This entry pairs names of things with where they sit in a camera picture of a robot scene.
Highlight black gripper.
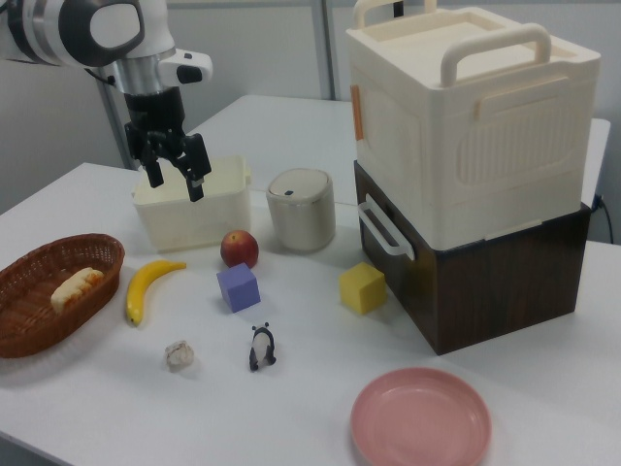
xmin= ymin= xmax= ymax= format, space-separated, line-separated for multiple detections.
xmin=122 ymin=85 xmax=214 ymax=203

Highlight small cream lidded trash can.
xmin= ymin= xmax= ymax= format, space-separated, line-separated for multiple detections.
xmin=265 ymin=168 xmax=337 ymax=252

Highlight open cream plastic container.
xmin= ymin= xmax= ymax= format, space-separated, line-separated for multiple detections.
xmin=133 ymin=154 xmax=254 ymax=252

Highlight red apple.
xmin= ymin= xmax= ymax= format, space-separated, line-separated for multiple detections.
xmin=220 ymin=229 xmax=260 ymax=269

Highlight yellow banana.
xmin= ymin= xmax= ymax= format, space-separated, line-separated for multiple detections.
xmin=125 ymin=260 xmax=187 ymax=327

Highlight purple foam cube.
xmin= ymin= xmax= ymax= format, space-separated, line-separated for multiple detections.
xmin=215 ymin=263 xmax=262 ymax=315

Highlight toy bread piece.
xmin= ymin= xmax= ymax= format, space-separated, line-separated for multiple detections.
xmin=50 ymin=266 xmax=105 ymax=315

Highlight crumpled paper ball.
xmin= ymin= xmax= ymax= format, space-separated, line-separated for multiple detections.
xmin=163 ymin=339 xmax=195 ymax=374

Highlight panda figurine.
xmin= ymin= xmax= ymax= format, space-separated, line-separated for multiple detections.
xmin=248 ymin=321 xmax=278 ymax=373

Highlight yellow foam cube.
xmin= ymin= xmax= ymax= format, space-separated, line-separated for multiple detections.
xmin=338 ymin=262 xmax=388 ymax=316

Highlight brown wicker basket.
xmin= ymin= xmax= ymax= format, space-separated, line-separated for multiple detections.
xmin=0 ymin=233 xmax=126 ymax=359

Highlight large cream storage box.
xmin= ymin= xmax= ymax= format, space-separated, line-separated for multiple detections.
xmin=344 ymin=0 xmax=603 ymax=251

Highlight dark wood drawer cabinet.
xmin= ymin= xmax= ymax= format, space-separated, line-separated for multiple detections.
xmin=352 ymin=159 xmax=592 ymax=358

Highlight pink plate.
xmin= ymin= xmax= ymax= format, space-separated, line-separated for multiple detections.
xmin=350 ymin=367 xmax=493 ymax=466

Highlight white drawer handle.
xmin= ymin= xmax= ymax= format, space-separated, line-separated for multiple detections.
xmin=356 ymin=193 xmax=416 ymax=261

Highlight black wall cable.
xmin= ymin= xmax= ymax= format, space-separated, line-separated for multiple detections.
xmin=594 ymin=192 xmax=613 ymax=244

